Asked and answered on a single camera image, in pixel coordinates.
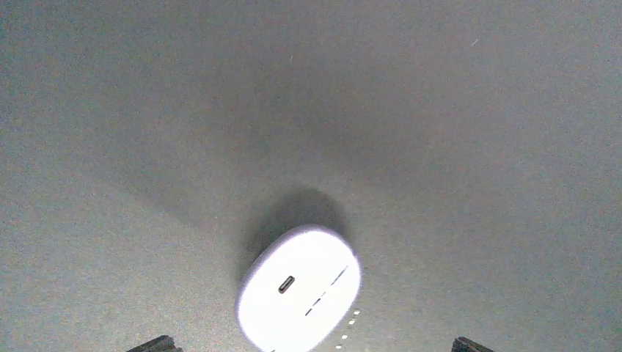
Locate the lavender earbud charging case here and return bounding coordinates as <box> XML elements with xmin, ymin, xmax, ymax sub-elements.
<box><xmin>235</xmin><ymin>224</ymin><xmax>362</xmax><ymax>352</ymax></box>

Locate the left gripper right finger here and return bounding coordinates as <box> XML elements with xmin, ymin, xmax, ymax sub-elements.
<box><xmin>451</xmin><ymin>337</ymin><xmax>494</xmax><ymax>352</ymax></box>

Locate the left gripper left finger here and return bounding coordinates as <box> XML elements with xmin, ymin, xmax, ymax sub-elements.
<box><xmin>127</xmin><ymin>335</ymin><xmax>183</xmax><ymax>352</ymax></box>

